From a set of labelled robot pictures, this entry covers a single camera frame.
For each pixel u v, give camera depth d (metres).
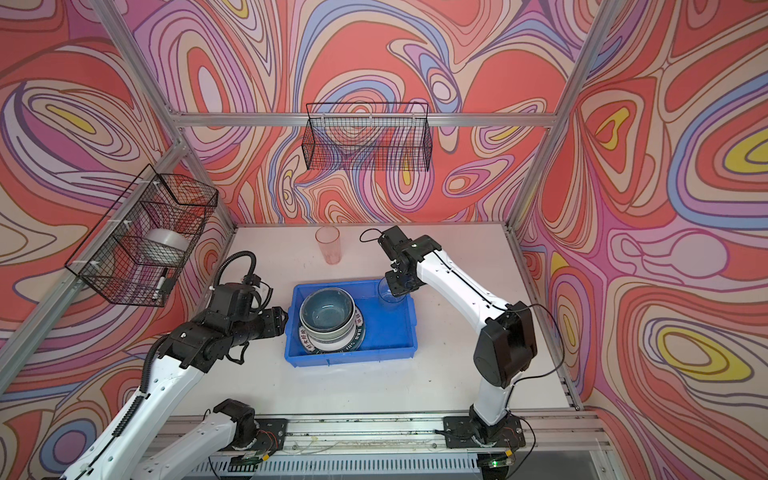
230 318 0.53
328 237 0.99
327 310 0.86
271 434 0.73
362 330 0.87
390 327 0.93
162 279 0.73
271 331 0.65
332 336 0.79
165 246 0.70
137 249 0.74
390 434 0.75
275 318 0.66
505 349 0.45
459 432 0.73
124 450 0.39
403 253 0.59
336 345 0.83
